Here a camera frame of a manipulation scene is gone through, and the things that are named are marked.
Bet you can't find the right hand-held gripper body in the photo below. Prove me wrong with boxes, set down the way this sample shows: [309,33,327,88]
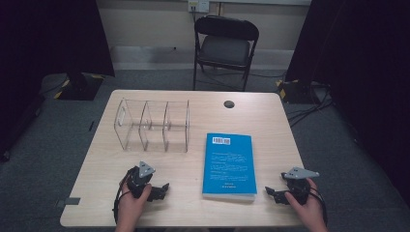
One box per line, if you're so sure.
[280,166,320,206]

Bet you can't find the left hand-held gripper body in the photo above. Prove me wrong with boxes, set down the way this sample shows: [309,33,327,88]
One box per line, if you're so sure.
[126,160,162,203]

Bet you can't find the blue book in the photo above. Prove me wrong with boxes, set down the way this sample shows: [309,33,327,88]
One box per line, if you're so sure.
[201,132,258,202]

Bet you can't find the clear acrylic book rack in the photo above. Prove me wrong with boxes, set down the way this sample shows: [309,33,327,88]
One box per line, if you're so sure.
[113,98,190,154]

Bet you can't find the person's right hand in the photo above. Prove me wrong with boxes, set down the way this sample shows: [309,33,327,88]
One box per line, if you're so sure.
[283,177,327,228]

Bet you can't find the person's left hand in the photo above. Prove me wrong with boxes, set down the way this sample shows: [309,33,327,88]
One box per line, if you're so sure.
[116,184,153,227]

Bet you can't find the grey floor tape strip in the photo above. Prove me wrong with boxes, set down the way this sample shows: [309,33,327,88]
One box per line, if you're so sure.
[54,196,81,209]

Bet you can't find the black stand base yellow tape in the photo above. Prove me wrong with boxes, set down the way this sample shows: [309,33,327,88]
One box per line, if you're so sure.
[276,78,321,105]
[52,72,106,102]

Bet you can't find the dark curtain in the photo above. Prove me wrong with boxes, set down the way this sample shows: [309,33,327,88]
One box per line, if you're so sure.
[284,0,410,207]
[0,0,116,160]

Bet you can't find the black folding chair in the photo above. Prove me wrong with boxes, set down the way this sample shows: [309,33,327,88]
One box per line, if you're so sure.
[192,14,260,93]

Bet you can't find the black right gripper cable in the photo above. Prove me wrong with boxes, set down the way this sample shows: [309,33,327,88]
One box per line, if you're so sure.
[308,186,329,226]

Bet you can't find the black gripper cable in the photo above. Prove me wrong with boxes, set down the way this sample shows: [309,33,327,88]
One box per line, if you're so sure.
[308,186,329,226]
[112,168,134,225]

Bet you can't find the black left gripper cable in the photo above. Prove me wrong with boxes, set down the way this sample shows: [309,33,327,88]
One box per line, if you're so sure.
[112,168,134,225]

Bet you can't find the black floor cables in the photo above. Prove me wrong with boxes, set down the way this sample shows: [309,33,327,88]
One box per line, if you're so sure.
[286,81,335,129]

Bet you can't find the white wall outlet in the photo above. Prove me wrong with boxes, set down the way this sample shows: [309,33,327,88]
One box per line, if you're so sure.
[188,0,211,15]

